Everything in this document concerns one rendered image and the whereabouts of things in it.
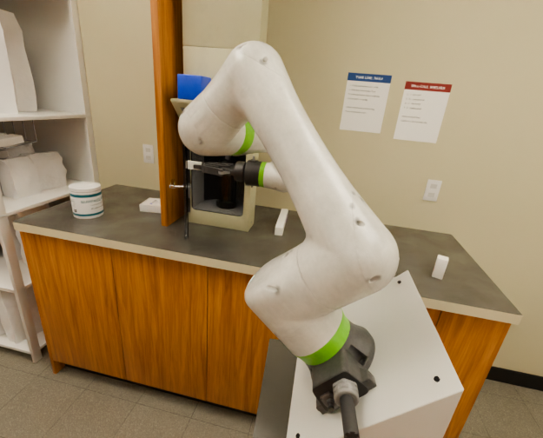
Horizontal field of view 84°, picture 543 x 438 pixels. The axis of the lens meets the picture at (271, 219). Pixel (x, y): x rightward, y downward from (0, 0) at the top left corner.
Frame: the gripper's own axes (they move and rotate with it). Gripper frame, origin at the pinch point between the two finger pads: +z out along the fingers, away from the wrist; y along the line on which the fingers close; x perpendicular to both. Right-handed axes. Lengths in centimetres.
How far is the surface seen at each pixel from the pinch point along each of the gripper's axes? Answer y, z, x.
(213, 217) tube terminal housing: -22.1, 1.1, 29.6
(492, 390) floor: -55, -168, 128
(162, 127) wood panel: -13.1, 20.4, -11.2
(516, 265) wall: -65, -159, 48
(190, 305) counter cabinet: 5, 0, 61
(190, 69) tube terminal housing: -22.1, 11.9, -34.3
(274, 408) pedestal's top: 62, -46, 34
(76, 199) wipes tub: -5, 61, 24
